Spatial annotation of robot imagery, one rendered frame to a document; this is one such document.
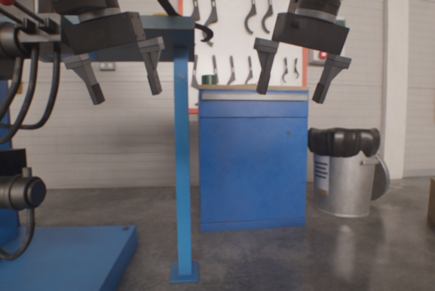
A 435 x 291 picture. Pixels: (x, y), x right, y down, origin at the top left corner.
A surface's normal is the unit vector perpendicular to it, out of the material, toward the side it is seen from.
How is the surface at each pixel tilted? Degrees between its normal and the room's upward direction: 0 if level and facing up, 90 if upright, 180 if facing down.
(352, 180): 93
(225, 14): 90
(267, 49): 114
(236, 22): 90
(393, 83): 90
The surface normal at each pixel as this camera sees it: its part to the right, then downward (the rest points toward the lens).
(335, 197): -0.59, 0.12
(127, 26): -0.07, 0.48
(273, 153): 0.10, 0.08
